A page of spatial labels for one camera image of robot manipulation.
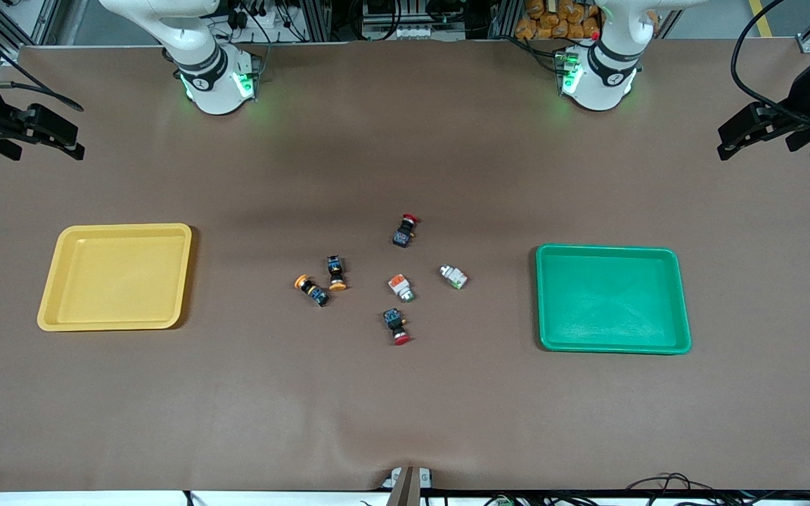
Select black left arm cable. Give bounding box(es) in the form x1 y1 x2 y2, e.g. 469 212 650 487
731 0 810 124

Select bag of orange items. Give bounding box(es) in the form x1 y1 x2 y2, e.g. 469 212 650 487
515 0 603 41

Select red push button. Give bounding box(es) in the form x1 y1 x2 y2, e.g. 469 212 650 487
392 213 421 248
382 308 411 346

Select green plastic tray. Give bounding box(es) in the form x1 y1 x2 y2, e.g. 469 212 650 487
535 243 693 355

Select brown table mat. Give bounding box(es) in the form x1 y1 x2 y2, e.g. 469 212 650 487
0 39 810 493

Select white button orange top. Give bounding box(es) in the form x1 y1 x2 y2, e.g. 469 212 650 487
387 273 417 304

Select yellow plastic tray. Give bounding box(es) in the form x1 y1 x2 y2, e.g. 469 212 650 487
37 223 193 332

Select white power strip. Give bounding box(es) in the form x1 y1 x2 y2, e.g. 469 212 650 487
366 25 448 41

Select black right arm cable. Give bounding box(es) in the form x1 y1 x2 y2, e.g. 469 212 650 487
0 79 84 112

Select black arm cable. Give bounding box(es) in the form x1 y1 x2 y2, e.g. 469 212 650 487
0 79 84 112
731 0 810 124

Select metal mount bracket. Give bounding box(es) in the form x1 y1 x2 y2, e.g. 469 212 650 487
384 465 434 506

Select black cable bundle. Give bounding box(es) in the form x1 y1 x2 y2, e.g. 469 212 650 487
626 472 810 506

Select yellow push button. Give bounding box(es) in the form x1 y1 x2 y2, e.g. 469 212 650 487
326 254 348 292
294 273 330 308

